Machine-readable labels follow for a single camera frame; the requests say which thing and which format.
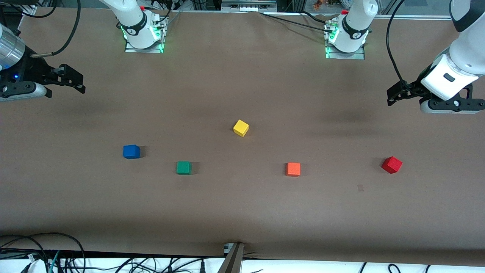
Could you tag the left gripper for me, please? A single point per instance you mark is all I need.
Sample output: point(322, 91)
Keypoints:
point(413, 88)

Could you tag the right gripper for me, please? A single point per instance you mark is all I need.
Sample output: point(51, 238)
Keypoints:
point(35, 72)

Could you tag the red wooden block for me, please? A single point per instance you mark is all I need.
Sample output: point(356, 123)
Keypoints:
point(391, 165)

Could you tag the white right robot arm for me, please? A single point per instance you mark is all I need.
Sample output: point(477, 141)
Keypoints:
point(132, 22)

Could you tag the blue wooden block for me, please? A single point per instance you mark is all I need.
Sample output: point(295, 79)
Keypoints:
point(131, 152)

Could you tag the orange wooden block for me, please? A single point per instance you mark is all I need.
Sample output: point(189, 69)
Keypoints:
point(293, 169)

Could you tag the green wooden block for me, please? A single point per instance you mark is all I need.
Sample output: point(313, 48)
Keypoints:
point(183, 168)

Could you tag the yellow wooden block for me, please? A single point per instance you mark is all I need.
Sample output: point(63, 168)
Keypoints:
point(241, 128)

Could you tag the brown paper table cover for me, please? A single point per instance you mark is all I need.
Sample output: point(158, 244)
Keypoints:
point(242, 208)

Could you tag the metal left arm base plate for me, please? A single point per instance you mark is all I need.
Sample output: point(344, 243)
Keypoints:
point(360, 56)

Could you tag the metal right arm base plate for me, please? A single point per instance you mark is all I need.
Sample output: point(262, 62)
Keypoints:
point(132, 50)

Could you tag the aluminium frame rail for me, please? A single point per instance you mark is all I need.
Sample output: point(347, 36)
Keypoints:
point(248, 7)

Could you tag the grey camera mount pole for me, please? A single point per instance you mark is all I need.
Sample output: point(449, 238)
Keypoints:
point(232, 261)

